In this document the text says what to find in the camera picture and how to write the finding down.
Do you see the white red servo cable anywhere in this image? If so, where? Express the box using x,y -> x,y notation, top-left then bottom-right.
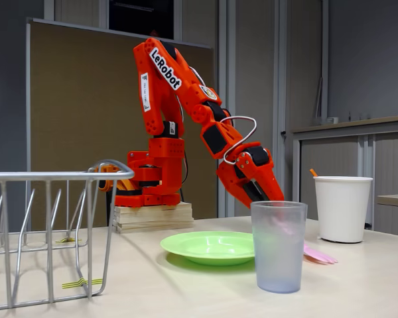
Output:
220,115 -> 257,166

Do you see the pink plastic fork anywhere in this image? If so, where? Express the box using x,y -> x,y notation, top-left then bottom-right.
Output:
271,208 -> 338,265

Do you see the orange table clamp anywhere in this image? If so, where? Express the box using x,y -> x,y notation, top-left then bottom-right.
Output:
88,164 -> 142,196

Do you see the plywood base block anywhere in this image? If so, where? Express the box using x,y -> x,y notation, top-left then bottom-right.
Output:
112,201 -> 195,235

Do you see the green plastic plate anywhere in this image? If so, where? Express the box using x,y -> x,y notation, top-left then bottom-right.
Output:
160,231 -> 255,266

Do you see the metal wire dish rack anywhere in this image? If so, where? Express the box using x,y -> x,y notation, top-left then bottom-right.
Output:
0,158 -> 135,312

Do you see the translucent plastic tumbler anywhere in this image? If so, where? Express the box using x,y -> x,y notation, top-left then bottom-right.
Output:
250,200 -> 308,294

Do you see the black power cable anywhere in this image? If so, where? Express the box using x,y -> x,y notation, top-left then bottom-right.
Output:
177,148 -> 189,203

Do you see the grey shutter cabinet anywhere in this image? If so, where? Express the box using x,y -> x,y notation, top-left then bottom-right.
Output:
291,113 -> 398,238

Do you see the dark glass window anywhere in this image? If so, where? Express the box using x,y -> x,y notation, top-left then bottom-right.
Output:
108,0 -> 175,40

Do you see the white paper cup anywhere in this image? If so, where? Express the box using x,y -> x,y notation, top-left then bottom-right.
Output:
312,176 -> 374,244

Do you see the leaning grey strip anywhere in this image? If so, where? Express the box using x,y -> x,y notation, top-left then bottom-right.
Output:
314,77 -> 324,126

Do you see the brown partition board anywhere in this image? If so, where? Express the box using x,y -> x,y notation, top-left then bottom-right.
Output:
25,17 -> 218,229

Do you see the grey side desk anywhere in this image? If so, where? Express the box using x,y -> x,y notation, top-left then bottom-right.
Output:
377,193 -> 398,238

